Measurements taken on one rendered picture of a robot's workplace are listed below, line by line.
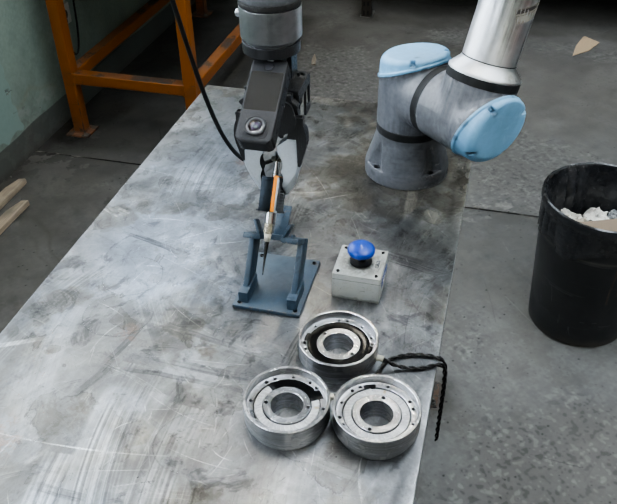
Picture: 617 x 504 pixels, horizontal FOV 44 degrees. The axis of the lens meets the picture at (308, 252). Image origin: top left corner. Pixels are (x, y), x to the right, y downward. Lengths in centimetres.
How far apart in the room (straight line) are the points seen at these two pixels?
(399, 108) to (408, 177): 13
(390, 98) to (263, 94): 42
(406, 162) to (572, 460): 97
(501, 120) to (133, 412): 68
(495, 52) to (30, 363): 79
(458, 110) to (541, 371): 115
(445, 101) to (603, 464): 112
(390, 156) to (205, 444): 63
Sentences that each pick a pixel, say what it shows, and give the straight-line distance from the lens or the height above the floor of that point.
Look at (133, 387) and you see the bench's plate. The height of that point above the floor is 80.
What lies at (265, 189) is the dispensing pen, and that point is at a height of 98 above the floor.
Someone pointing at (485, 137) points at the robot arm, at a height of 96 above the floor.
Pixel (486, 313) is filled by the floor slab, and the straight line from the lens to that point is 233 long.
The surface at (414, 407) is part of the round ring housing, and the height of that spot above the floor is 83.
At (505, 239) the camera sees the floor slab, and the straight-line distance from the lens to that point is 263.
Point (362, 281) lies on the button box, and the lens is 108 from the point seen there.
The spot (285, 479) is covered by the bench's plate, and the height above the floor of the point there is 80.
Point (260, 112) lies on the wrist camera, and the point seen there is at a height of 112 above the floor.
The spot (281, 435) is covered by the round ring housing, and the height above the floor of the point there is 84.
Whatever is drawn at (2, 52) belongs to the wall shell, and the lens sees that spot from 307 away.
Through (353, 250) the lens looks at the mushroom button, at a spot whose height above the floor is 87.
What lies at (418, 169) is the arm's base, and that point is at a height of 84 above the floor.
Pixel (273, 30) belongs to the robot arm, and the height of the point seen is 120.
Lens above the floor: 153
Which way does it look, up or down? 38 degrees down
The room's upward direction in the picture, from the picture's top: 1 degrees counter-clockwise
